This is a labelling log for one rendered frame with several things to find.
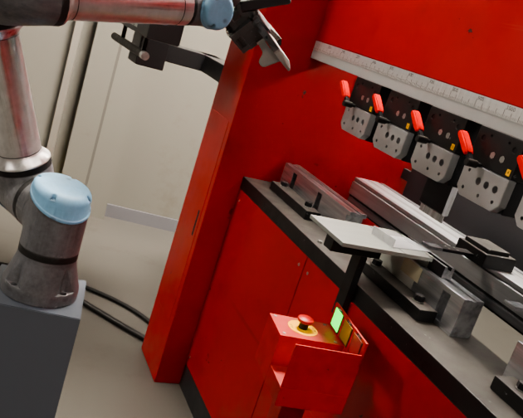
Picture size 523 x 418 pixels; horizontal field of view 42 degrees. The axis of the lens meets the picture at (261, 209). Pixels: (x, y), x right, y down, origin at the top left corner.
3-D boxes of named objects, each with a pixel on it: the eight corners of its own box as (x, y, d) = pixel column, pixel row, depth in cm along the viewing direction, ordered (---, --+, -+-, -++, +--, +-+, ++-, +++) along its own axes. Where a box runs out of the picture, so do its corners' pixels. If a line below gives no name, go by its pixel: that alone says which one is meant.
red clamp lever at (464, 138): (460, 127, 156) (469, 162, 151) (473, 131, 157) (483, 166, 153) (454, 132, 157) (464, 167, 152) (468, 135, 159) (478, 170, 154)
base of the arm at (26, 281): (-8, 298, 129) (3, 251, 126) (7, 267, 143) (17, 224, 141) (73, 314, 133) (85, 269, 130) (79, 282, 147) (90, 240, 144)
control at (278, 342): (254, 356, 164) (276, 289, 160) (315, 366, 169) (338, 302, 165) (274, 405, 146) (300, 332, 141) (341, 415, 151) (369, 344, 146)
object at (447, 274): (397, 245, 181) (401, 234, 180) (406, 246, 182) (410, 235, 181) (441, 278, 163) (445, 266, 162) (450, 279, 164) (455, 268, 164)
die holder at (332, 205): (277, 186, 246) (285, 162, 244) (291, 189, 249) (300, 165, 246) (339, 240, 203) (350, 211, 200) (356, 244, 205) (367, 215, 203)
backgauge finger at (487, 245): (410, 240, 182) (417, 224, 181) (483, 255, 194) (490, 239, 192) (436, 260, 172) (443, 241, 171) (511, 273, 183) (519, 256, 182)
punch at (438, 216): (416, 208, 177) (429, 174, 174) (422, 210, 178) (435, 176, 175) (437, 222, 168) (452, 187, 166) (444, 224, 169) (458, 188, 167)
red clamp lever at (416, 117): (412, 107, 173) (419, 138, 168) (425, 111, 175) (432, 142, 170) (408, 111, 174) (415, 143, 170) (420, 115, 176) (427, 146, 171)
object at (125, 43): (109, 38, 274) (114, 18, 272) (117, 41, 276) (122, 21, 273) (140, 59, 237) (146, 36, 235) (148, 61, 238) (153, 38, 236)
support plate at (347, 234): (309, 217, 171) (310, 214, 171) (393, 233, 182) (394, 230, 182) (341, 246, 155) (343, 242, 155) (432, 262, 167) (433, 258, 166)
